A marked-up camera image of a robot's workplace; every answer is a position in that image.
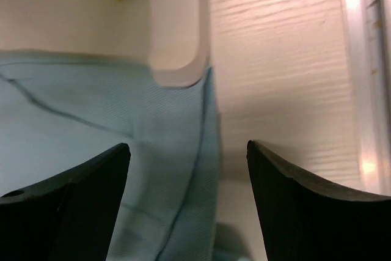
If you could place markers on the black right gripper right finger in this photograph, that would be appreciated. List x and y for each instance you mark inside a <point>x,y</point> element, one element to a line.
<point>306,217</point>

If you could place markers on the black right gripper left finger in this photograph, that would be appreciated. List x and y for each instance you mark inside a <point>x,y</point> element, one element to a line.
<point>69,216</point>

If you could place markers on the light blue trousers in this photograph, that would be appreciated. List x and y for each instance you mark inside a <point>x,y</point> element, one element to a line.
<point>58,111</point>

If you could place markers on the aluminium rail right side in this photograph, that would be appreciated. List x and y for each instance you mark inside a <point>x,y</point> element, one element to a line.
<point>368,61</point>

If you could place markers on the white metal clothes rack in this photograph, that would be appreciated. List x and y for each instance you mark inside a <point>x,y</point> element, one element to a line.
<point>179,41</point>

